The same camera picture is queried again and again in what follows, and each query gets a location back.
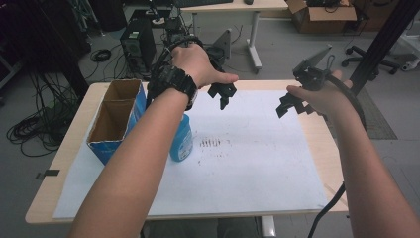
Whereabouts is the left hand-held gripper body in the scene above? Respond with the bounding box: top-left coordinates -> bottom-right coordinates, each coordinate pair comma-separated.
201,29 -> 233,72

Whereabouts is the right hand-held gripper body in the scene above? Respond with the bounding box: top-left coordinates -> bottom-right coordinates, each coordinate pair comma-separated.
291,44 -> 333,92

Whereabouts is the person's right hand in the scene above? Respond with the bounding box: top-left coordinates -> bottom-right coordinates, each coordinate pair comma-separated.
285,69 -> 354,121

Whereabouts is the person's left hand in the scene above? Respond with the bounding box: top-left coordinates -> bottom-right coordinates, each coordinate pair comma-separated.
169,44 -> 240,89

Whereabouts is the white desk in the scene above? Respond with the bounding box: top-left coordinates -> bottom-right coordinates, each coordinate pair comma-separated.
179,0 -> 290,74

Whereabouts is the black wristwatch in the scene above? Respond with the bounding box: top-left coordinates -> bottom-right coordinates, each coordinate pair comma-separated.
149,62 -> 200,112

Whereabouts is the black keyboard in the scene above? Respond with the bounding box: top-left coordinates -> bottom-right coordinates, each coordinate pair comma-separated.
173,0 -> 235,9

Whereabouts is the black office chair base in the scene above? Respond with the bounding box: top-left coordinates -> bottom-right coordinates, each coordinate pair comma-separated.
341,45 -> 401,75

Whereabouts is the blue plastic bottle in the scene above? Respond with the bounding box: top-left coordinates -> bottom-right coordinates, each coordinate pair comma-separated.
168,113 -> 194,163

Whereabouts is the open brown cardboard box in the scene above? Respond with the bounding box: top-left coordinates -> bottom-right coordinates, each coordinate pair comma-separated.
284,0 -> 359,35

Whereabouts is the white paper sheet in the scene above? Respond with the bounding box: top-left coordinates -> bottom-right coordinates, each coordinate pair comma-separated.
52,88 -> 330,220

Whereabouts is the grey floor mat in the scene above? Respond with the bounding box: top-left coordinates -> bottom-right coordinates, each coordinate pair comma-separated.
325,86 -> 399,141

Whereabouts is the black computer tower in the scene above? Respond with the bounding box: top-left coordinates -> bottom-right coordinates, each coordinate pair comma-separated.
119,16 -> 158,75

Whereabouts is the white device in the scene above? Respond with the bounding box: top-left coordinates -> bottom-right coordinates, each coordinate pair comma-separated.
400,57 -> 420,72

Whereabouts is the blue cardboard box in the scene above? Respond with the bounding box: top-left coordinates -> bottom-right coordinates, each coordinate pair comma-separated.
86,78 -> 148,166

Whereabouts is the black tape strip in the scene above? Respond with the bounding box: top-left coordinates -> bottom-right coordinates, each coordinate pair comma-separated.
35,169 -> 61,181

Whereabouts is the black curtain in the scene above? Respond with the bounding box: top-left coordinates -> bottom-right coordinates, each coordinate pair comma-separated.
0,0 -> 91,102

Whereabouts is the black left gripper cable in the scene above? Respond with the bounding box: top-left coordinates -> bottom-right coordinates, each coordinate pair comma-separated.
145,34 -> 206,108

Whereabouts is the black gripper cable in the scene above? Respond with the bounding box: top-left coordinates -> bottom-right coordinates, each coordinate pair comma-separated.
145,34 -> 206,108
306,72 -> 368,238

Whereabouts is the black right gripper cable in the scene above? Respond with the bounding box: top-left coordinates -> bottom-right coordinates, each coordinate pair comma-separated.
306,72 -> 368,238

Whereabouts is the black metal post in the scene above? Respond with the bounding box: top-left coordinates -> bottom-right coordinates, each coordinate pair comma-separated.
349,0 -> 420,97

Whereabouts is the coiled black cable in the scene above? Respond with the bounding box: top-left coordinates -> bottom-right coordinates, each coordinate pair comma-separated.
89,48 -> 113,63

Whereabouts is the tangle of black floor cables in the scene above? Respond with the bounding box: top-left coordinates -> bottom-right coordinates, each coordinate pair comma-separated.
5,70 -> 82,159

